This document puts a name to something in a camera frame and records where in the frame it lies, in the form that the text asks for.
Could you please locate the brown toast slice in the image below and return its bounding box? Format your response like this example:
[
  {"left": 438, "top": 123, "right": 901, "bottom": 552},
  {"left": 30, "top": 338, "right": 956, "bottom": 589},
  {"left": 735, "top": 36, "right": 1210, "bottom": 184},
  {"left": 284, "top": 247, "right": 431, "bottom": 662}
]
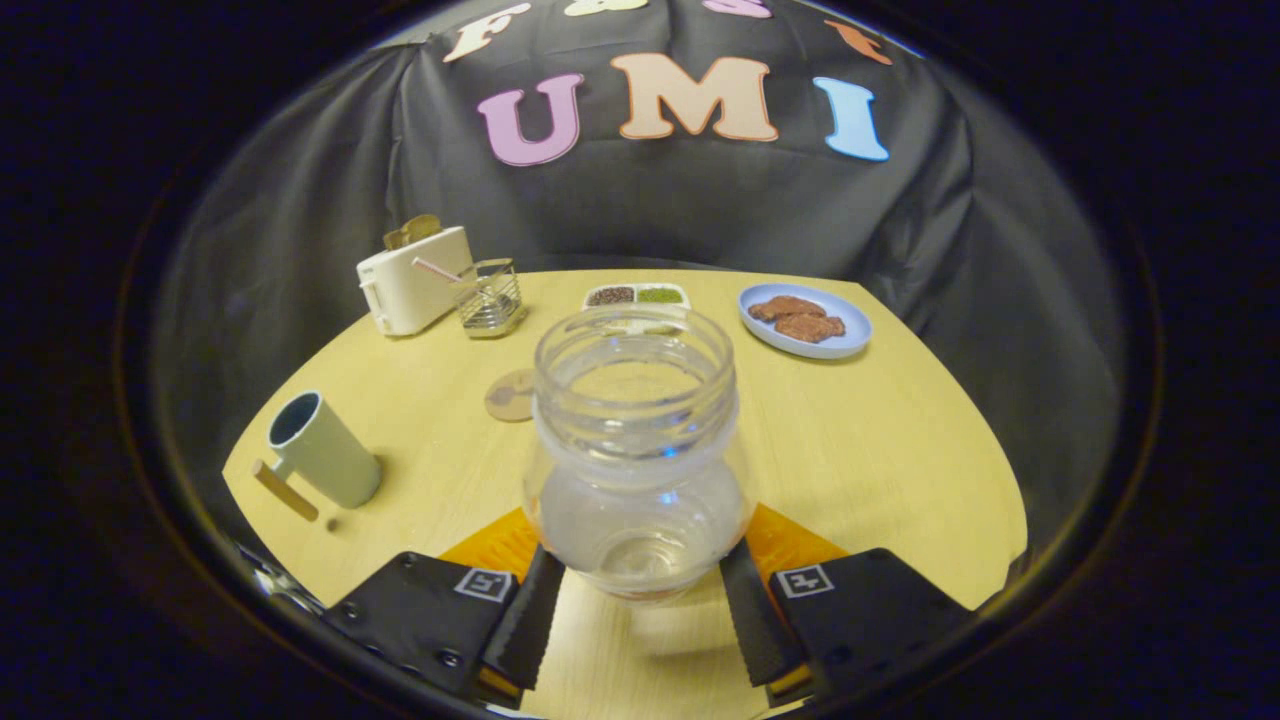
[{"left": 384, "top": 214, "right": 443, "bottom": 251}]

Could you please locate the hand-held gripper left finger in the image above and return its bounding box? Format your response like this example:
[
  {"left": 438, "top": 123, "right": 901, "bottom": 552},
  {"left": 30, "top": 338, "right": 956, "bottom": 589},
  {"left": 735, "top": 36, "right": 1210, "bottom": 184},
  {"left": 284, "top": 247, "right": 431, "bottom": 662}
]
[{"left": 320, "top": 505, "right": 566, "bottom": 701}]

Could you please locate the round cork coaster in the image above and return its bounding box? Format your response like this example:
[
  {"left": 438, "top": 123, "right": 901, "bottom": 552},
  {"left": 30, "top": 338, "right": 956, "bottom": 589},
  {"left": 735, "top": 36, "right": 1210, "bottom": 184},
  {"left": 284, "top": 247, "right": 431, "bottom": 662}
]
[{"left": 484, "top": 368, "right": 538, "bottom": 423}]

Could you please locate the light wooden table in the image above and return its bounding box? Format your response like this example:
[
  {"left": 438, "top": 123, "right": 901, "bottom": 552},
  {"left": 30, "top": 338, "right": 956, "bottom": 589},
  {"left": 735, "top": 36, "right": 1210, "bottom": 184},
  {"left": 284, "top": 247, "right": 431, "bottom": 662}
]
[{"left": 222, "top": 268, "right": 1029, "bottom": 720}]

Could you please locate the black backdrop cloth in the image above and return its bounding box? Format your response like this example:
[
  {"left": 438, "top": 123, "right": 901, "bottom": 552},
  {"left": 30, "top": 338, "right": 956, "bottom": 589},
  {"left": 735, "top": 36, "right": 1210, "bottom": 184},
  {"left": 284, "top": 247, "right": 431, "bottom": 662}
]
[{"left": 155, "top": 0, "right": 1121, "bottom": 561}]

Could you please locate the brown cookie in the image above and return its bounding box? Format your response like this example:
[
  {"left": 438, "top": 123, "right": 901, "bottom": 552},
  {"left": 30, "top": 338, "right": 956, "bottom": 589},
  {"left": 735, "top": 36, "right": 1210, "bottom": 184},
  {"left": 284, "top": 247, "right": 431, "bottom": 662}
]
[
  {"left": 749, "top": 295, "right": 827, "bottom": 322},
  {"left": 774, "top": 313, "right": 846, "bottom": 344}
]

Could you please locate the white toaster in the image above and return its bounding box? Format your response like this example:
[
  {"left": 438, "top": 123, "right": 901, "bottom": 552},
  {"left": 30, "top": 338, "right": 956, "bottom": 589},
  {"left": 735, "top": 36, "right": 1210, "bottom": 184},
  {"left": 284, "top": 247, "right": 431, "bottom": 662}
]
[{"left": 357, "top": 226, "right": 475, "bottom": 337}]

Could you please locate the white divided grain dish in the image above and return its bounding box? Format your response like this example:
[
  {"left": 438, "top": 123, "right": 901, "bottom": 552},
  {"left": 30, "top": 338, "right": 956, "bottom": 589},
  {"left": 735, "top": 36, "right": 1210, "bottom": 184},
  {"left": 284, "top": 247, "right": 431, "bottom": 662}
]
[{"left": 583, "top": 283, "right": 691, "bottom": 313}]

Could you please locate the pale blue plate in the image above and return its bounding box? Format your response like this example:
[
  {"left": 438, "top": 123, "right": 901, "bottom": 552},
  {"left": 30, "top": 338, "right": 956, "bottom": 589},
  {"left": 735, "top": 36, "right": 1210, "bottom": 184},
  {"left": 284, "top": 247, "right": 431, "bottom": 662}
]
[{"left": 738, "top": 283, "right": 873, "bottom": 360}]

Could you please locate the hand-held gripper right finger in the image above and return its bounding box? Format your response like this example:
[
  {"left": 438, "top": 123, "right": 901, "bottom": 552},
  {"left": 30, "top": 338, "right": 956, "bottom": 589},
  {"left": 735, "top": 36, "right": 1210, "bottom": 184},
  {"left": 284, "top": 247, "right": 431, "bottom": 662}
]
[{"left": 720, "top": 503, "right": 976, "bottom": 706}]

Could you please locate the pale green cup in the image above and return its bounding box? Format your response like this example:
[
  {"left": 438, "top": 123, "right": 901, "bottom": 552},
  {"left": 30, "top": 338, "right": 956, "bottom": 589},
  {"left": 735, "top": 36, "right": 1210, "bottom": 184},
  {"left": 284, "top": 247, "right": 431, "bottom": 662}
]
[{"left": 251, "top": 390, "right": 383, "bottom": 523}]

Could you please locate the clear glass bottle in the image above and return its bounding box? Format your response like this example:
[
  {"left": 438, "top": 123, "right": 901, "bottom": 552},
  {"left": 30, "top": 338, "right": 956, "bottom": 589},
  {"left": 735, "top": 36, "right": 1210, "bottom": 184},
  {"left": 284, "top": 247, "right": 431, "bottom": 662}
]
[{"left": 522, "top": 305, "right": 756, "bottom": 601}]

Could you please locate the clear ribbed utensil holder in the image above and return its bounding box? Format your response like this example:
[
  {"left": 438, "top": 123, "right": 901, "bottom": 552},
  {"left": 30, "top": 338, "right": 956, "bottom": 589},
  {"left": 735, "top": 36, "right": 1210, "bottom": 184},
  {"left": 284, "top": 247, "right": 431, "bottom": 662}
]
[{"left": 455, "top": 258, "right": 524, "bottom": 339}]

